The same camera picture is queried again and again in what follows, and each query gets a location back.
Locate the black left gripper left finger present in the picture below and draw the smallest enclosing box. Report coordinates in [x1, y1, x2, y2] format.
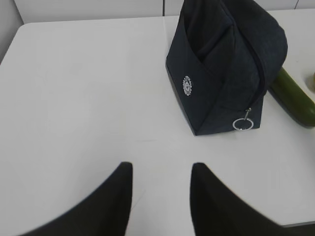
[25, 162, 133, 236]

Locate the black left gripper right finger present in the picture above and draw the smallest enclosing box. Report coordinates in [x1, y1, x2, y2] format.
[190, 162, 290, 236]

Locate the green cucumber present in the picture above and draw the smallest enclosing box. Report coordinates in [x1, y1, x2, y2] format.
[269, 68, 315, 128]

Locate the dark blue lunch bag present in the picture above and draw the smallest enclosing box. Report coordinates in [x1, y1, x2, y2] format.
[166, 0, 288, 135]

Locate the yellow wrinkled squash toy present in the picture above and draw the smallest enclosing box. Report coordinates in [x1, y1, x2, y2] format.
[305, 74, 315, 92]

